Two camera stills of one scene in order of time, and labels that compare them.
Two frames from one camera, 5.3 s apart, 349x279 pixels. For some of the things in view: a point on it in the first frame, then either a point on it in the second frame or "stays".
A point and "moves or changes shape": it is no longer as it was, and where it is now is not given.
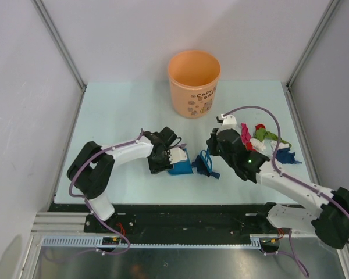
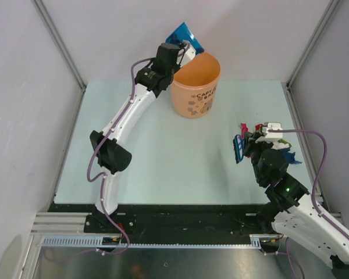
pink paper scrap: [245, 135] stays
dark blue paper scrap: [284, 156] stays
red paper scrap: [260, 125] stays
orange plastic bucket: [193, 75] stays
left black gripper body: [160, 164] to [176, 67]
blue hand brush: [203, 164] moves or changes shape
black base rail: [194, 219] stays
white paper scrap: [281, 145] stays
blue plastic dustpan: [184, 167] to [182, 34]
